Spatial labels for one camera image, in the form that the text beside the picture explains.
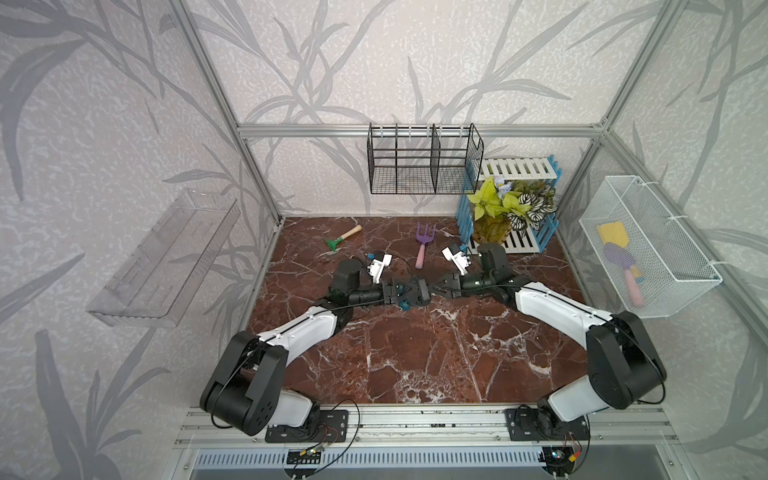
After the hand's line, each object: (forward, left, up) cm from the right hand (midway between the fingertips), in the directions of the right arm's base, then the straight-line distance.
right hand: (430, 288), depth 81 cm
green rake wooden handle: (+29, +34, -15) cm, 47 cm away
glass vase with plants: (+24, -24, +7) cm, 35 cm away
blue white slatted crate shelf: (+38, -35, +11) cm, 53 cm away
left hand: (-2, +5, +2) cm, 6 cm away
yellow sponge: (+15, -54, +6) cm, 57 cm away
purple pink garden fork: (+32, -1, -17) cm, 36 cm away
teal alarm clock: (-3, +4, +3) cm, 6 cm away
